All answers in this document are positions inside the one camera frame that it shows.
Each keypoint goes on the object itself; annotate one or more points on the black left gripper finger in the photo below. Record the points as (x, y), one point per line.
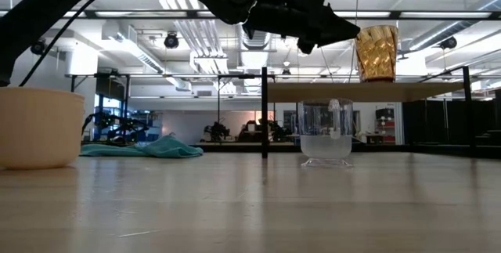
(306, 46)
(336, 29)

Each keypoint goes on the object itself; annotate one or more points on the amber textured glass cup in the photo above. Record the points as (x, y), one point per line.
(376, 55)

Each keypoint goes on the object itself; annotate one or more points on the clear glass mug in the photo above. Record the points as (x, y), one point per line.
(325, 151)

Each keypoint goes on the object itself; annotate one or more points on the peach ceramic mug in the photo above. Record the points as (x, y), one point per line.
(39, 127)

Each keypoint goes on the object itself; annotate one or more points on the black background robot arm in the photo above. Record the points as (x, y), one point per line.
(117, 129)
(217, 131)
(274, 131)

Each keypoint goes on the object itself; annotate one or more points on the black shelf leg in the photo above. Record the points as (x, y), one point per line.
(469, 108)
(265, 127)

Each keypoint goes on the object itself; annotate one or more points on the wooden shelf board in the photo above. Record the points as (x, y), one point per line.
(422, 92)

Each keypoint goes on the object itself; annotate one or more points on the red storage cabinet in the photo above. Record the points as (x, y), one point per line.
(385, 127)

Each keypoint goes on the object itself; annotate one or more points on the black round spotlight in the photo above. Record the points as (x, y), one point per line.
(171, 40)
(38, 46)
(448, 42)

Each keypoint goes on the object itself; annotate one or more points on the black room divider panel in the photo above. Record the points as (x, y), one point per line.
(438, 123)

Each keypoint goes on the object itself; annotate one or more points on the teal cloth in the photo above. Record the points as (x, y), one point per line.
(168, 149)

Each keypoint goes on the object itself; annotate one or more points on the black overhead frame bar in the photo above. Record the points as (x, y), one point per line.
(395, 14)

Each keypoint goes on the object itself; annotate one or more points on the black table edge rail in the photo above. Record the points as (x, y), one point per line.
(391, 148)

